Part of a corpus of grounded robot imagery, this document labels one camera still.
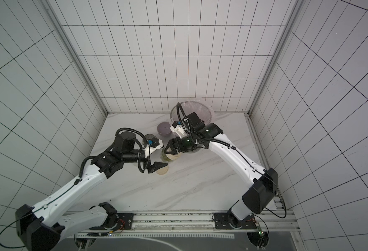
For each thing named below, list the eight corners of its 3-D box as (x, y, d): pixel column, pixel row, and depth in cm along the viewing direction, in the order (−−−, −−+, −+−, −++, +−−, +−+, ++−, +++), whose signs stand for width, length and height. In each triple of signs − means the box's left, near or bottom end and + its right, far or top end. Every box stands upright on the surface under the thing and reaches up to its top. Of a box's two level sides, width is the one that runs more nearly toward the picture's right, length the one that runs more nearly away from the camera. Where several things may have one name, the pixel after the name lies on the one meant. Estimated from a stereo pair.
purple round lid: (157, 139, 107) (155, 134, 102) (159, 127, 114) (157, 121, 109) (170, 139, 107) (170, 134, 102) (171, 127, 114) (171, 121, 109)
